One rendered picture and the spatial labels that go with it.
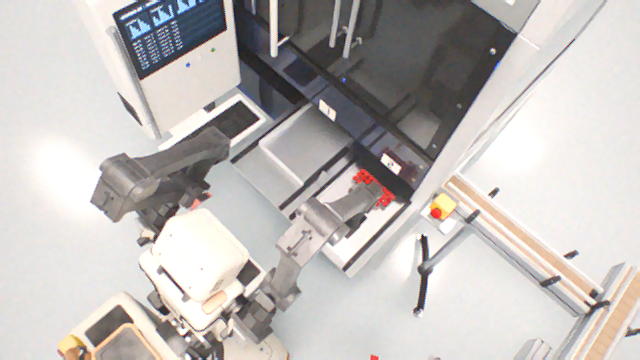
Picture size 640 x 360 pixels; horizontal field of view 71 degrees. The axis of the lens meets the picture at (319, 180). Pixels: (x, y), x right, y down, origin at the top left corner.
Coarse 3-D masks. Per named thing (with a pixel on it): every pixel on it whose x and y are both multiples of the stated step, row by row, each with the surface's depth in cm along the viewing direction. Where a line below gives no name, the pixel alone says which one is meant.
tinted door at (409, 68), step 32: (384, 0) 122; (416, 0) 114; (448, 0) 108; (384, 32) 130; (416, 32) 121; (448, 32) 114; (480, 32) 107; (352, 64) 151; (384, 64) 139; (416, 64) 129; (448, 64) 120; (384, 96) 149; (416, 96) 138; (448, 96) 128; (416, 128) 148
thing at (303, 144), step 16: (304, 112) 196; (320, 112) 197; (288, 128) 191; (304, 128) 192; (320, 128) 193; (336, 128) 194; (272, 144) 187; (288, 144) 188; (304, 144) 188; (320, 144) 189; (336, 144) 190; (288, 160) 184; (304, 160) 185; (320, 160) 186; (304, 176) 182
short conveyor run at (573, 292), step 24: (456, 192) 176; (480, 192) 176; (480, 216) 175; (504, 216) 176; (504, 240) 171; (528, 240) 172; (528, 264) 168; (552, 264) 169; (552, 288) 167; (576, 288) 161; (600, 288) 162; (576, 312) 166
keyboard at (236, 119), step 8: (240, 104) 201; (224, 112) 199; (232, 112) 200; (240, 112) 200; (248, 112) 200; (216, 120) 196; (224, 120) 197; (232, 120) 197; (240, 120) 199; (248, 120) 198; (256, 120) 199; (200, 128) 194; (216, 128) 194; (224, 128) 195; (232, 128) 195; (240, 128) 196; (192, 136) 192; (232, 136) 195; (176, 144) 189
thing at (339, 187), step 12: (348, 168) 181; (336, 180) 179; (348, 180) 183; (324, 192) 177; (336, 192) 180; (396, 204) 179; (372, 216) 176; (384, 216) 177; (360, 228) 173; (372, 228) 174; (348, 240) 171; (360, 240) 171; (336, 252) 165; (348, 252) 169
